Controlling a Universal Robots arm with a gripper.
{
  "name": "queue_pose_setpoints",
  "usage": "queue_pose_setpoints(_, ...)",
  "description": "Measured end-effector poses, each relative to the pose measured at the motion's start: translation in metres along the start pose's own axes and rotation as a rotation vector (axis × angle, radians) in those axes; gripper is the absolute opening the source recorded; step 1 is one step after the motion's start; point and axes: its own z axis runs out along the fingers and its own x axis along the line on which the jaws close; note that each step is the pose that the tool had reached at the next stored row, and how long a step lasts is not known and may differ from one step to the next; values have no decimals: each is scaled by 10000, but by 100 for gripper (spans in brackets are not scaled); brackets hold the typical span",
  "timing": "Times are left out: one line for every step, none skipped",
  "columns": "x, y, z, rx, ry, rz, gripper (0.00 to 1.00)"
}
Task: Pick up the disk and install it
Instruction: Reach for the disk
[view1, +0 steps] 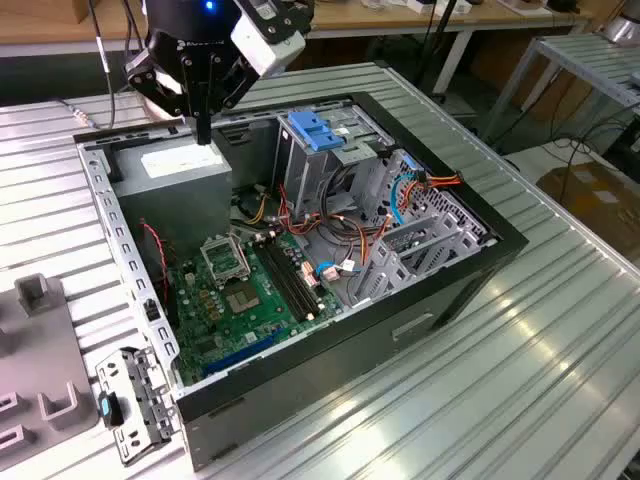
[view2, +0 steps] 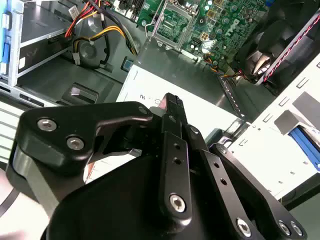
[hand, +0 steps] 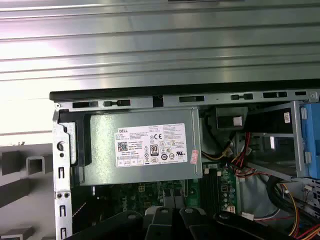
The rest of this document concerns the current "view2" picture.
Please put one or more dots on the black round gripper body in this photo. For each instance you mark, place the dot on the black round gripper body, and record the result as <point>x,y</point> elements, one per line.
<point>120,205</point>

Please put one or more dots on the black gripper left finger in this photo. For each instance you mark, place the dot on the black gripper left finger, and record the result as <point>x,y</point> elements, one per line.
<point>75,120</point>

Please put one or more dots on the hard disk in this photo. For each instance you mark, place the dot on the hard disk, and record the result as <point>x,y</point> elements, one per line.
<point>306,145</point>

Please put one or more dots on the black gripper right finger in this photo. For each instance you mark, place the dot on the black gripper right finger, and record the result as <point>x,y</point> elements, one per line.
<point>225,180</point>

